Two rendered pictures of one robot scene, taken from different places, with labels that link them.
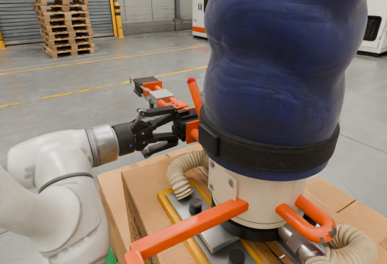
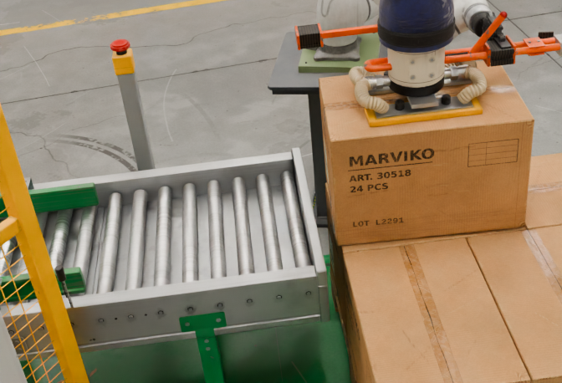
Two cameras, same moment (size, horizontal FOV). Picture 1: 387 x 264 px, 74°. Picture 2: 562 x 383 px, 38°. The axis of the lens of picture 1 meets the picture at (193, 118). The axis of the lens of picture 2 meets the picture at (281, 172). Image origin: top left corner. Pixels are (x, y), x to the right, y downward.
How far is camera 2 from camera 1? 264 cm
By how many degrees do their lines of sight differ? 96
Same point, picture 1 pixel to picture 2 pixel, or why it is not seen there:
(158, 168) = (494, 73)
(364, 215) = (495, 362)
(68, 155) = (457, 4)
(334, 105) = (382, 9)
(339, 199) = (538, 357)
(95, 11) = not seen: outside the picture
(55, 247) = not seen: hidden behind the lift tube
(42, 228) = not seen: hidden behind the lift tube
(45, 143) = not seen: outside the picture
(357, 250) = (360, 86)
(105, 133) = (474, 9)
